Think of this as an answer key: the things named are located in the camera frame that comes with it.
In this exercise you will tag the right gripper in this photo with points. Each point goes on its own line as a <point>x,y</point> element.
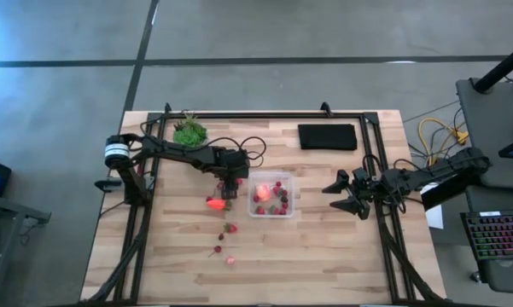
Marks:
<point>365,187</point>

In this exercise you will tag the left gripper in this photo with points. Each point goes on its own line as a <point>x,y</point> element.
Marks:
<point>234,164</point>

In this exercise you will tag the orange plastic carrot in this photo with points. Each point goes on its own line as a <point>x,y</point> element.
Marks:
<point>215,204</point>

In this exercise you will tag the plastic peach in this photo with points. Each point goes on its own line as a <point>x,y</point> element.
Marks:
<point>263,192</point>

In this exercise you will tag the dark plastic blackberry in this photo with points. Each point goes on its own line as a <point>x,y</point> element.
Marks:
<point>284,199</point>

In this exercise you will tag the small red plastic strawberry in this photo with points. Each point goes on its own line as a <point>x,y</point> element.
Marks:
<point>282,212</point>

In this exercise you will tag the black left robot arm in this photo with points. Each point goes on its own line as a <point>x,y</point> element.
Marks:
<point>175,151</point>

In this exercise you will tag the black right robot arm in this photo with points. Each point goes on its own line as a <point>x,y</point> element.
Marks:
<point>444,170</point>

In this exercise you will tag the clear plastic tupperware container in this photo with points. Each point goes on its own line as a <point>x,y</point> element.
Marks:
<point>269,177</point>

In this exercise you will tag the black folded cloth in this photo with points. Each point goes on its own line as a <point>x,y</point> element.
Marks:
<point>326,136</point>

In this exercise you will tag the pink plastic raspberry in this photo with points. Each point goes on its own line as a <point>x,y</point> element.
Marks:
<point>230,260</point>

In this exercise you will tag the green artificial succulent plant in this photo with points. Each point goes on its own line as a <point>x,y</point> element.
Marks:
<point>190,134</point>

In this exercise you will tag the white paper sheet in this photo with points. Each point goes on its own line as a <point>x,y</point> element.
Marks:
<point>434,217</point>

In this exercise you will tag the rainbow backlit keyboard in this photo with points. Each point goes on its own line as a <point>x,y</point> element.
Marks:
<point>499,236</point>

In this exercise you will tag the black pole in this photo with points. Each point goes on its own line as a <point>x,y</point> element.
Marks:
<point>499,68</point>

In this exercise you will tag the grey side stand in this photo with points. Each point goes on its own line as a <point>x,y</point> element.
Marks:
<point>13,211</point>

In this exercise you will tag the black aluminium table frame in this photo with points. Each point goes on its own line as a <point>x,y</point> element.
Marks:
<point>260,115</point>

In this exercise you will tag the black clamp bracket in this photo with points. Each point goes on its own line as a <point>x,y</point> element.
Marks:
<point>108,184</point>

